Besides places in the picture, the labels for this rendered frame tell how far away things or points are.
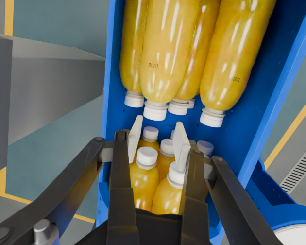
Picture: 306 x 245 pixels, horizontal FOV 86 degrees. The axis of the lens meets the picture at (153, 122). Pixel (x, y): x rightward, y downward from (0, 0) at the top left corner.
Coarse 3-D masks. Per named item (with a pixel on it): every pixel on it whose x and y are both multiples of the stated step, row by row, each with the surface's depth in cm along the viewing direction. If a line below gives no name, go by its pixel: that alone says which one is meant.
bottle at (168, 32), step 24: (168, 0) 20; (192, 0) 20; (168, 24) 21; (192, 24) 22; (144, 48) 23; (168, 48) 22; (144, 72) 24; (168, 72) 23; (144, 96) 26; (168, 96) 25
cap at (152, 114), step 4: (144, 108) 28; (148, 108) 27; (144, 112) 28; (148, 112) 27; (152, 112) 27; (156, 112) 27; (160, 112) 27; (164, 112) 27; (144, 116) 28; (148, 116) 27; (152, 116) 27; (156, 116) 27; (160, 116) 27; (164, 116) 28; (156, 120) 27; (160, 120) 27
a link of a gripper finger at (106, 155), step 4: (128, 132) 18; (108, 144) 15; (112, 144) 15; (104, 148) 14; (108, 148) 14; (112, 148) 14; (104, 152) 14; (108, 152) 14; (112, 152) 15; (100, 156) 14; (104, 156) 14; (108, 156) 15; (112, 156) 15; (100, 160) 14; (104, 160) 15; (108, 160) 15
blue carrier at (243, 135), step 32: (288, 0) 26; (288, 32) 25; (256, 64) 31; (288, 64) 17; (256, 96) 31; (128, 128) 42; (160, 128) 47; (192, 128) 45; (224, 128) 38; (256, 128) 29; (256, 160) 23; (96, 224) 36
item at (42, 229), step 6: (42, 222) 7; (48, 222) 7; (36, 228) 7; (42, 228) 7; (48, 228) 7; (54, 228) 8; (36, 234) 7; (42, 234) 7; (48, 234) 7; (54, 234) 7; (36, 240) 7; (42, 240) 7; (48, 240) 7; (54, 240) 7
